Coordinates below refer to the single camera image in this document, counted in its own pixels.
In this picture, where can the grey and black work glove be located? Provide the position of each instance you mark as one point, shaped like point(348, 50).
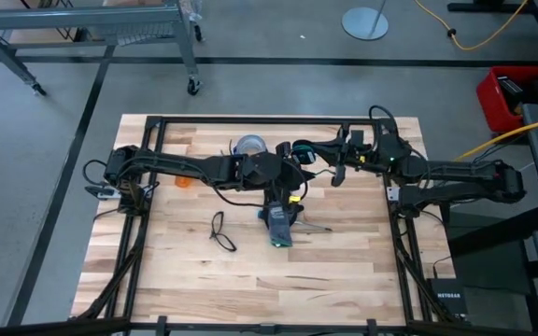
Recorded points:
point(279, 226)

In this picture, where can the grey metal cart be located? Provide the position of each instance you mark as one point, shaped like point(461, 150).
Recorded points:
point(77, 18)

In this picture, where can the silver table clamp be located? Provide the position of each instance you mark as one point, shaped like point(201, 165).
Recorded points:
point(103, 191)

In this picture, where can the red plastic bin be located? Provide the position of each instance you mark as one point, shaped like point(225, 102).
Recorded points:
point(488, 102)

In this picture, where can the black duct tape roll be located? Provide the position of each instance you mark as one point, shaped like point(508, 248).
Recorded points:
point(250, 144)

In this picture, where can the black Netgear network switch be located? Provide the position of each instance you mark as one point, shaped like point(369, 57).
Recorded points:
point(447, 295)

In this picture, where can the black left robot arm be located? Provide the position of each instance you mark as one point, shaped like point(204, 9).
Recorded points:
point(175, 163)

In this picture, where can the black aluminium table frame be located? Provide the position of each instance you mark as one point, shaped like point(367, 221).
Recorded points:
point(269, 120)

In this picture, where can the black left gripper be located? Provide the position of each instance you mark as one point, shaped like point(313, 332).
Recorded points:
point(262, 170)

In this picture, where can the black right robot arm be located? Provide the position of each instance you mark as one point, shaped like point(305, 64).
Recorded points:
point(460, 170)

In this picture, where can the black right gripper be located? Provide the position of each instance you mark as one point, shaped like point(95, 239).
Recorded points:
point(360, 151)

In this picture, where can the orange block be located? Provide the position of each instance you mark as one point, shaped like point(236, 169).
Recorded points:
point(183, 181)

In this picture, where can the black-framed safety glasses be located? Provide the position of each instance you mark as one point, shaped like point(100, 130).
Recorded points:
point(216, 233)

